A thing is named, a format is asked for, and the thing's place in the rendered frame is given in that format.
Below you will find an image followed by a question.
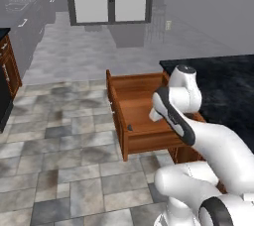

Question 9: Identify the grey sink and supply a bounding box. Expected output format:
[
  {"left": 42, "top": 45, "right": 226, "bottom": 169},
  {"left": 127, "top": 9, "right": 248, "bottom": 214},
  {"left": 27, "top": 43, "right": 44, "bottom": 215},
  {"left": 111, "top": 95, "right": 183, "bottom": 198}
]
[{"left": 5, "top": 0, "right": 32, "bottom": 13}]

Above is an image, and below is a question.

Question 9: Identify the grey cabinet run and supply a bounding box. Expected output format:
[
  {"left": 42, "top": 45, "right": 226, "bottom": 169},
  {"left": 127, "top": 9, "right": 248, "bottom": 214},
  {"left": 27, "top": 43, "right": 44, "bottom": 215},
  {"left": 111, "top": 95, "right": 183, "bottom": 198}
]
[{"left": 0, "top": 0, "right": 58, "bottom": 78}]

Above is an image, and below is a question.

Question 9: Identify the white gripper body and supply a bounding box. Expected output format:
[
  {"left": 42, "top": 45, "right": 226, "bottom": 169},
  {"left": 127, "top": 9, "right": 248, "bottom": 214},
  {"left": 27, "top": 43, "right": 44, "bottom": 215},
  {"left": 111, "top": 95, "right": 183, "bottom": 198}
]
[{"left": 148, "top": 107, "right": 164, "bottom": 123}]

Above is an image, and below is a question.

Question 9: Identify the black appliance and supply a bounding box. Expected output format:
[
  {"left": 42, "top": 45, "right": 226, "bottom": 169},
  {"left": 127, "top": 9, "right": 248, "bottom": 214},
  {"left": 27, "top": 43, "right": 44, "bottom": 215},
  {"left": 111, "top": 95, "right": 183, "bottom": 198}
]
[{"left": 0, "top": 66, "right": 15, "bottom": 134}]

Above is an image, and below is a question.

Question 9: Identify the brown wooden cabinet run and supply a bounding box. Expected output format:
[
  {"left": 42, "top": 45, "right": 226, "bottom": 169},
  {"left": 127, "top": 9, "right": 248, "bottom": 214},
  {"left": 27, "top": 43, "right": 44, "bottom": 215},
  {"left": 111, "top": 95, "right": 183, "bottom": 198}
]
[{"left": 0, "top": 34, "right": 24, "bottom": 101}]

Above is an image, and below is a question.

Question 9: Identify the open wooden drawer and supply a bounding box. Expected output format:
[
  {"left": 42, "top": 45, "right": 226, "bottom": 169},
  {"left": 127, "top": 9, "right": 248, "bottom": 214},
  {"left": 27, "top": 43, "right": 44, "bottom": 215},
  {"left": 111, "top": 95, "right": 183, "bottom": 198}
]
[{"left": 105, "top": 68, "right": 208, "bottom": 163}]

